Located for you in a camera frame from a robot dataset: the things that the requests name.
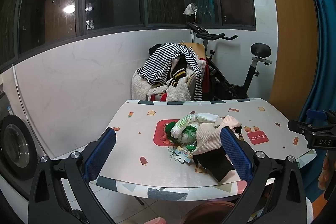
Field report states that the washing machine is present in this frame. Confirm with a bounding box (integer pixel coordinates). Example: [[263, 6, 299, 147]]
[[1, 92, 38, 200]]

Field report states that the brown trash bin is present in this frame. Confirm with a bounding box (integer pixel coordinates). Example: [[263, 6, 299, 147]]
[[180, 201, 235, 224]]

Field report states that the blue curtain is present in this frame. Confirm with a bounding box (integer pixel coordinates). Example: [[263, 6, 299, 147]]
[[296, 0, 336, 188]]

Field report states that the small paper tag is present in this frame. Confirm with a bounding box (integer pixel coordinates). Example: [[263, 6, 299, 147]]
[[174, 146, 193, 164]]

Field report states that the black exercise bike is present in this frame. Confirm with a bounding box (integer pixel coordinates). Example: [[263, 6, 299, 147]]
[[202, 24, 278, 101]]

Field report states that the chair with clothes pile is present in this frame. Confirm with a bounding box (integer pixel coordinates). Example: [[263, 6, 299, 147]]
[[131, 41, 209, 102]]

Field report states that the striped shirt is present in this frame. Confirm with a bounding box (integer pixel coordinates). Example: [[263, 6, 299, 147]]
[[137, 43, 202, 101]]

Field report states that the black mesh sock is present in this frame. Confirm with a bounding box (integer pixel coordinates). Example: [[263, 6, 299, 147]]
[[193, 147, 234, 182]]

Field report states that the pink knitted cloth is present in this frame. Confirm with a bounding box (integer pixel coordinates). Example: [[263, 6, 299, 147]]
[[192, 115, 242, 155]]

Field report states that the white mop pole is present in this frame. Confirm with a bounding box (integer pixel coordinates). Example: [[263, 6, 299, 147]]
[[11, 63, 52, 157]]

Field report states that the white plastic bag bundle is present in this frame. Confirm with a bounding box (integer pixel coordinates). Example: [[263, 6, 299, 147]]
[[165, 113, 219, 145]]

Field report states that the patterned table mat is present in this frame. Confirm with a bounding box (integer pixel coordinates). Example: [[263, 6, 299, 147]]
[[96, 98, 317, 201]]

